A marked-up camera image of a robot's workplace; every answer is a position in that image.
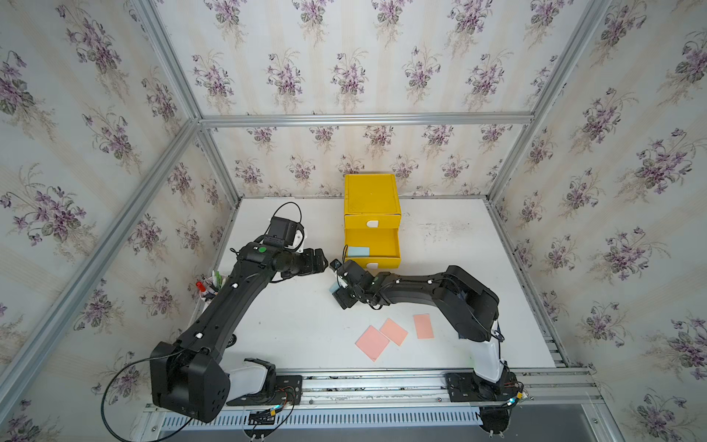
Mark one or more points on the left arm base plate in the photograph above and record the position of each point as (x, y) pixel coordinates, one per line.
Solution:
(257, 382)

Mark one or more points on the pink pen holder cup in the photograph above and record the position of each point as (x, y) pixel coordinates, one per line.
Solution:
(209, 287)

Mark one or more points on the aluminium mounting rail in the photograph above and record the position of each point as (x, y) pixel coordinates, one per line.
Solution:
(426, 386)

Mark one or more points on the pink sticky pad large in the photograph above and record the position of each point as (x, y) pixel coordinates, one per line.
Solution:
(372, 343)

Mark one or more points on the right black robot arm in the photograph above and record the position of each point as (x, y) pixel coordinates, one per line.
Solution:
(471, 308)

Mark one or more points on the yellow plastic drawer cabinet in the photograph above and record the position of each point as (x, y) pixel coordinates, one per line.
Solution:
(372, 218)

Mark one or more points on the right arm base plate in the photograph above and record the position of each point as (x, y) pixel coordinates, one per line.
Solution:
(467, 387)

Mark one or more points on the pink sticky pad right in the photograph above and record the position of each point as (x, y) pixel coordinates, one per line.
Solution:
(423, 327)

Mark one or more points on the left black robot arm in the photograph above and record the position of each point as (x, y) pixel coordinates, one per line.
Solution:
(186, 376)

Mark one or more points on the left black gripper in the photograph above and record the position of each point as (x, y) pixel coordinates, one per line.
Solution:
(308, 265)

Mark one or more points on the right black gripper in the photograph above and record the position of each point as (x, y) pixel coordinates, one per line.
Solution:
(339, 296)

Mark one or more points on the pink sticky pad middle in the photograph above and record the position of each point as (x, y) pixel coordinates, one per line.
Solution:
(394, 332)

